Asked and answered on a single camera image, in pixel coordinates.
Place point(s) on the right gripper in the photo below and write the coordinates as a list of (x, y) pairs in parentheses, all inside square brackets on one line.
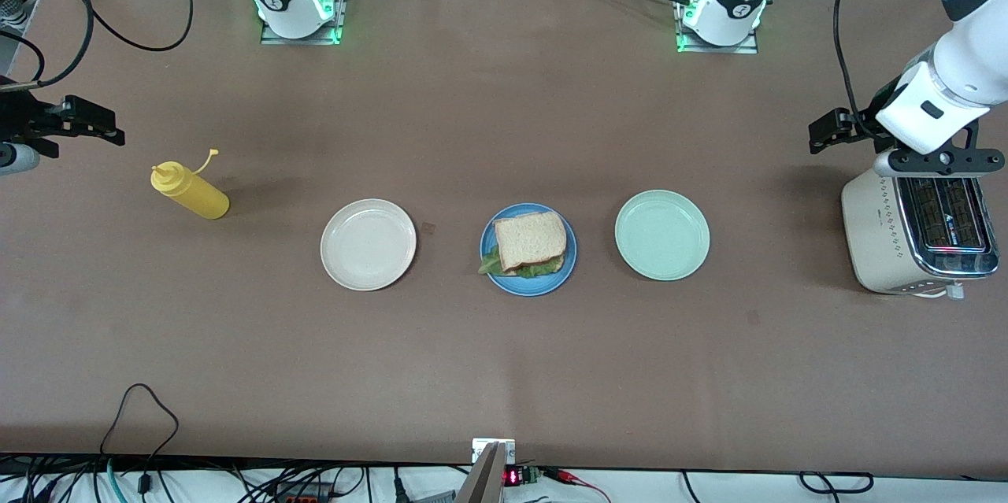
[(22, 118)]

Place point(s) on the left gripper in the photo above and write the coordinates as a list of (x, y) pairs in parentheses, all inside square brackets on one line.
[(865, 123)]

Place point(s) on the yellow squeeze bottle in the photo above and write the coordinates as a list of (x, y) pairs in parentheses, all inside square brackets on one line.
[(197, 200)]

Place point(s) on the brown bread slice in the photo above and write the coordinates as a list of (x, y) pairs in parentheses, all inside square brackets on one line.
[(531, 239)]

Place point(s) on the green lettuce leaf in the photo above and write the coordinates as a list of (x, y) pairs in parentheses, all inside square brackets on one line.
[(490, 265)]

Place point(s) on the light green round plate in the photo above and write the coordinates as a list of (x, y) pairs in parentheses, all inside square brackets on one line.
[(662, 234)]

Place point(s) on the beige round plate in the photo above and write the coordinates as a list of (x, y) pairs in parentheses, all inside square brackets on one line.
[(368, 245)]

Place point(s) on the blue round plate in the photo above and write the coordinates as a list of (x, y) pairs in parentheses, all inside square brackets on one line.
[(528, 288)]

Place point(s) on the beige chrome toaster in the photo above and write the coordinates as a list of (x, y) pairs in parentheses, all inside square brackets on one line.
[(874, 235)]

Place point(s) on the red clip lead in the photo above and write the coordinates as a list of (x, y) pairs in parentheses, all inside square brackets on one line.
[(561, 475)]

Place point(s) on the red LED display module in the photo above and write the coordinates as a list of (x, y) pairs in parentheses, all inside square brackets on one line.
[(512, 477)]

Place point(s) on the small white mount box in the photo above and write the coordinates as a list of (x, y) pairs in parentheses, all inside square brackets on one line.
[(480, 448)]

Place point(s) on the grey metal bracket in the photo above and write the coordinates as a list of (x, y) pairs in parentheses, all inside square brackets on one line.
[(484, 479)]

